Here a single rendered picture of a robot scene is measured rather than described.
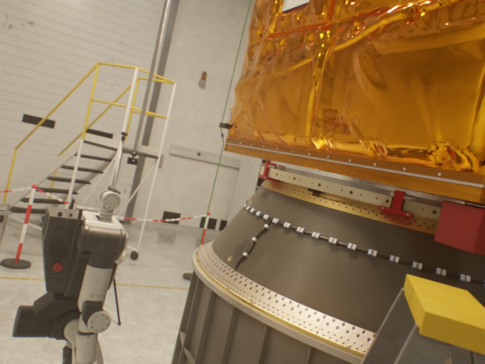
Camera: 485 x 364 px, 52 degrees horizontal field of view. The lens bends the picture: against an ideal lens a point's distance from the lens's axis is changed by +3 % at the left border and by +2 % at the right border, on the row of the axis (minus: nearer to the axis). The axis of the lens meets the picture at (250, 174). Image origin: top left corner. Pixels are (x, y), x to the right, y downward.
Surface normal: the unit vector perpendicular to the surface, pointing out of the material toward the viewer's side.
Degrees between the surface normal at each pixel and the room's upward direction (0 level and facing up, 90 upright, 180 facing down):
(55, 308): 90
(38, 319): 90
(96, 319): 90
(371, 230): 62
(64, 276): 90
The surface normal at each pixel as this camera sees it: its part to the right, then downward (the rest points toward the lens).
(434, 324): -0.23, -0.03
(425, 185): -0.87, -0.18
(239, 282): -0.38, -0.83
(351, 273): -0.33, -0.53
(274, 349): -0.64, -0.12
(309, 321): -0.21, -0.78
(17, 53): 0.46, 0.13
